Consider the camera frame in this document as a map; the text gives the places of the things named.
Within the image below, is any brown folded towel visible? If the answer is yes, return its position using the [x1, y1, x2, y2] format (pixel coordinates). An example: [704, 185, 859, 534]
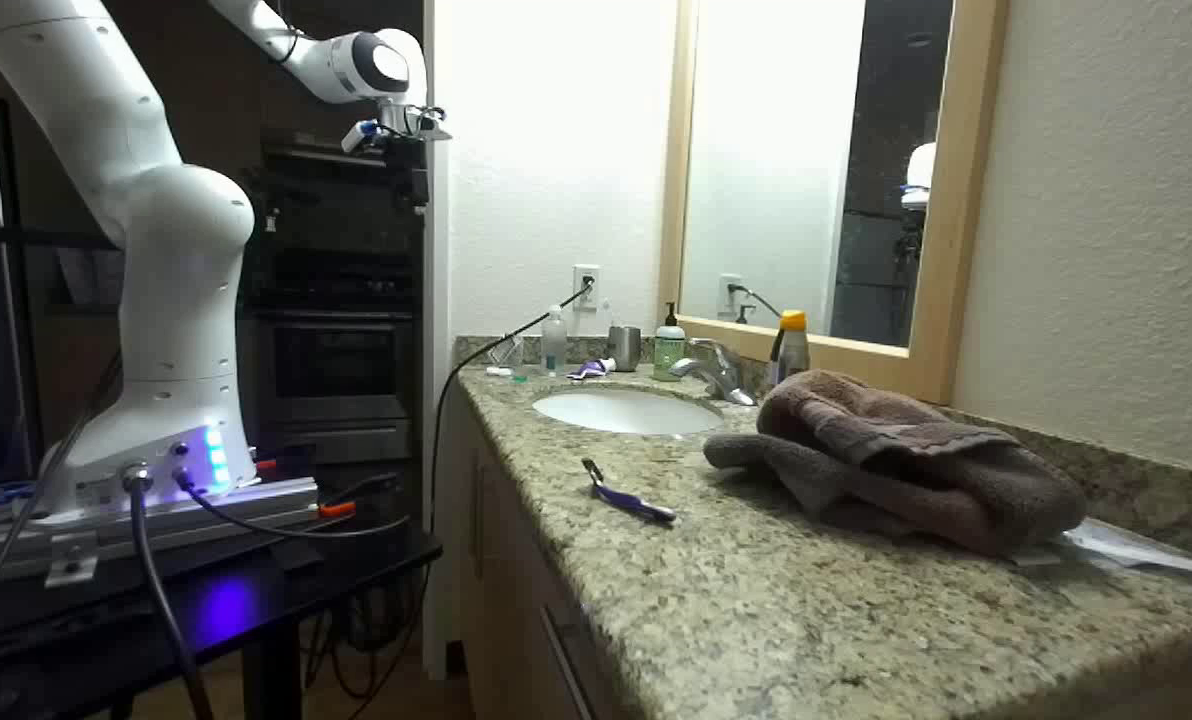
[704, 368, 1082, 555]

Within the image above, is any wood framed mirror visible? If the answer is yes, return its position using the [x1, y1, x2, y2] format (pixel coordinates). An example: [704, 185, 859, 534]
[658, 0, 1006, 404]

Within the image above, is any beige vanity cabinet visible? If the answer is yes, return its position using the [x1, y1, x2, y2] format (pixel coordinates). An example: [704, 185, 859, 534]
[448, 386, 644, 720]

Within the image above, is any green soap pump bottle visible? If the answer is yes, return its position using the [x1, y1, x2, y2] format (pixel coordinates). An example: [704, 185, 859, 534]
[651, 302, 689, 379]

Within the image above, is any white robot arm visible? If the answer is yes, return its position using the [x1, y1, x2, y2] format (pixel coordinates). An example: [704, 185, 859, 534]
[0, 0, 257, 515]

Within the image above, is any black robot cart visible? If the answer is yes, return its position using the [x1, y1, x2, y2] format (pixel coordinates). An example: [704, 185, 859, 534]
[0, 525, 441, 720]

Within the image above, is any blue razor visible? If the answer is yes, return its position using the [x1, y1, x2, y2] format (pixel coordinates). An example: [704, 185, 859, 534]
[580, 460, 676, 529]

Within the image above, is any purple white packet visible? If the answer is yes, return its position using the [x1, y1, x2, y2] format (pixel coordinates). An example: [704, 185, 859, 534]
[576, 355, 617, 379]

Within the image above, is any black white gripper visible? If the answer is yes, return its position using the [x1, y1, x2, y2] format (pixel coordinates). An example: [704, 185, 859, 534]
[339, 103, 448, 153]

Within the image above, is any black power cable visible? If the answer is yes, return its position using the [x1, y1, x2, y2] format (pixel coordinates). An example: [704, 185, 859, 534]
[425, 279, 590, 534]

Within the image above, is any black oven stack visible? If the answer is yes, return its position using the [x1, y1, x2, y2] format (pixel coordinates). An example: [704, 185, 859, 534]
[241, 139, 426, 468]

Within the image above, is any metal toothbrush cup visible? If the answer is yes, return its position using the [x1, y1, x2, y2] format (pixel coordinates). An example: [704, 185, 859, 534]
[607, 323, 639, 371]

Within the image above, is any white oval sink basin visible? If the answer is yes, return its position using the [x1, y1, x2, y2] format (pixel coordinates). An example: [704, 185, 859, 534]
[531, 386, 722, 437]

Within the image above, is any white wall outlet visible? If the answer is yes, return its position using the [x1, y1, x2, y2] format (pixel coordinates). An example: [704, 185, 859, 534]
[570, 263, 598, 310]

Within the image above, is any chrome faucet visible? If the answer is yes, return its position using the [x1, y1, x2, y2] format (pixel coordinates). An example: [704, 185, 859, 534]
[670, 336, 751, 409]

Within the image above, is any clear plastic water bottle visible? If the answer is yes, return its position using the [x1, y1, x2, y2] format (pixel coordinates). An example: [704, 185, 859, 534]
[541, 302, 567, 377]

